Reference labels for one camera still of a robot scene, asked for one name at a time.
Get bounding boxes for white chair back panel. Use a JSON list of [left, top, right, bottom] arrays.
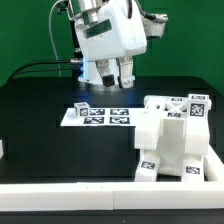
[[61, 108, 143, 127]]

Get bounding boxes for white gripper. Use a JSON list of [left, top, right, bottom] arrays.
[[75, 0, 147, 89]]

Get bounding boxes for black cables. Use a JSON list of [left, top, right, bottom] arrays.
[[7, 59, 84, 83]]

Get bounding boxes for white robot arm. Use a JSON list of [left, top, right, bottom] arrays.
[[68, 0, 168, 91]]

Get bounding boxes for small white tagged block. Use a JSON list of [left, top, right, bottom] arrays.
[[74, 102, 90, 117]]

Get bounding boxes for white long chair side front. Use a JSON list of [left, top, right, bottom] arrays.
[[134, 95, 210, 155]]

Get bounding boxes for small white tagged cube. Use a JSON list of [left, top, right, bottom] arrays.
[[187, 94, 212, 119]]

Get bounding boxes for grey cable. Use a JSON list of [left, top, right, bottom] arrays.
[[48, 0, 68, 78]]

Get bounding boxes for white part at left edge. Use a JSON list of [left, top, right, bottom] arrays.
[[0, 140, 4, 160]]

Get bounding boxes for black camera stand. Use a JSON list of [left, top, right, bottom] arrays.
[[56, 0, 83, 58]]

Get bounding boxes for white chair seat part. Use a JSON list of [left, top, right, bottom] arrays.
[[134, 102, 209, 182]]

